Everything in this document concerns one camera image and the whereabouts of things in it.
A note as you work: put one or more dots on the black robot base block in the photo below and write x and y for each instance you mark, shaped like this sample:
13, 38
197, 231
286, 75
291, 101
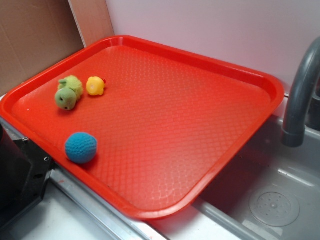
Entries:
24, 172

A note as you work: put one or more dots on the grey toy faucet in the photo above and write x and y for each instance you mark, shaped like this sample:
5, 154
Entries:
303, 105

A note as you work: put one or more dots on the red plastic tray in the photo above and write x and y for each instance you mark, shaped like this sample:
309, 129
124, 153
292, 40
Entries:
167, 123

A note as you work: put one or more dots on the grey toy sink basin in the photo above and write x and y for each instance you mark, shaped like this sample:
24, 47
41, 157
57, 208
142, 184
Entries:
267, 192

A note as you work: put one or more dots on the green plush turtle toy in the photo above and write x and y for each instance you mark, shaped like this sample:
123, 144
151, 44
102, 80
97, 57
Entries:
70, 90

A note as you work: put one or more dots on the blue crocheted ball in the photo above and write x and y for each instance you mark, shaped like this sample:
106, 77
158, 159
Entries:
81, 148

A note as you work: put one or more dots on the yellow rubber duck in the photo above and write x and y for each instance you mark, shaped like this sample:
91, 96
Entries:
95, 86

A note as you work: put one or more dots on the brown cardboard panel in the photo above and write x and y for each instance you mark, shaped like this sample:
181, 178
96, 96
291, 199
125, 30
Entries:
36, 34

